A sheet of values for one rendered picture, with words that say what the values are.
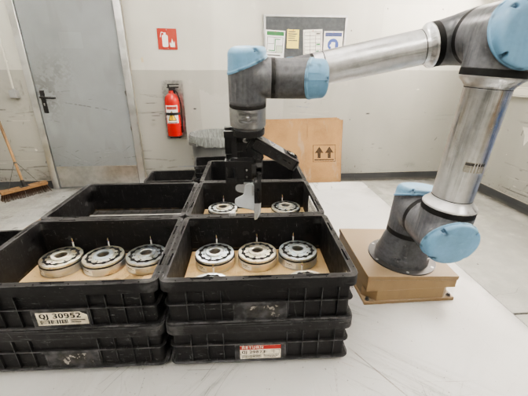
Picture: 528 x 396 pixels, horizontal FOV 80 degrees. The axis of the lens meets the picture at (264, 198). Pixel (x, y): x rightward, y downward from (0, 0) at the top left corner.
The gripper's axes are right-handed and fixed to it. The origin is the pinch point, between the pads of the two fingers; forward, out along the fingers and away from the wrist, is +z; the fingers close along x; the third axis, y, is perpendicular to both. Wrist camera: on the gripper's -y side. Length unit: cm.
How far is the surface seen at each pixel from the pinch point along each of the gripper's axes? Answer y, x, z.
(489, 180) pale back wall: -270, -241, 117
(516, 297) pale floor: -163, -67, 110
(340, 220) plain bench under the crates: -38, -49, 37
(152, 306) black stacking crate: 22.1, 19.6, 10.4
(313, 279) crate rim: -10.2, 19.5, 4.8
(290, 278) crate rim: -5.6, 19.4, 4.5
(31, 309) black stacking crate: 45, 19, 10
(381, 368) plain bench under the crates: -26.1, 24.8, 26.9
